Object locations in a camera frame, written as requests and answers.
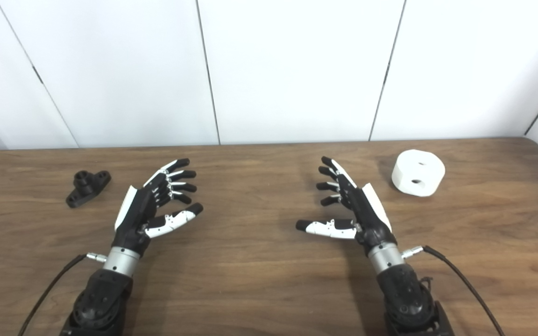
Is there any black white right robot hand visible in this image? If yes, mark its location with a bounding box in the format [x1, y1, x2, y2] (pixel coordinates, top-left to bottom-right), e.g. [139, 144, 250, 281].
[296, 156, 398, 256]

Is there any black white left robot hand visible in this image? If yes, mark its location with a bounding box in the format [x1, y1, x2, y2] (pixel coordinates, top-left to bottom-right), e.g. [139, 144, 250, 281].
[112, 158, 204, 257]

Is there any black flanged holder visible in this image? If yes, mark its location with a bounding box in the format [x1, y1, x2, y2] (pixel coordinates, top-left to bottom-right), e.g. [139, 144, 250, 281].
[66, 170, 112, 209]

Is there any round white piece with holes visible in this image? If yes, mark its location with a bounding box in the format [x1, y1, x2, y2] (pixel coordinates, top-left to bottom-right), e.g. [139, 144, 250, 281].
[391, 149, 446, 197]

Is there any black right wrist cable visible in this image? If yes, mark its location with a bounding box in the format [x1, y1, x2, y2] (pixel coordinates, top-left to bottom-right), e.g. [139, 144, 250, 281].
[401, 245, 505, 336]

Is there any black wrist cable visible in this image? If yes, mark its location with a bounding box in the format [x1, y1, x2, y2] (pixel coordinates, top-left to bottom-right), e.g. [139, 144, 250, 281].
[17, 252, 108, 336]
[401, 245, 505, 336]

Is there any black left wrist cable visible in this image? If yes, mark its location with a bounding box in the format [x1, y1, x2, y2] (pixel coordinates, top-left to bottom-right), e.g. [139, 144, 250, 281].
[17, 252, 108, 336]

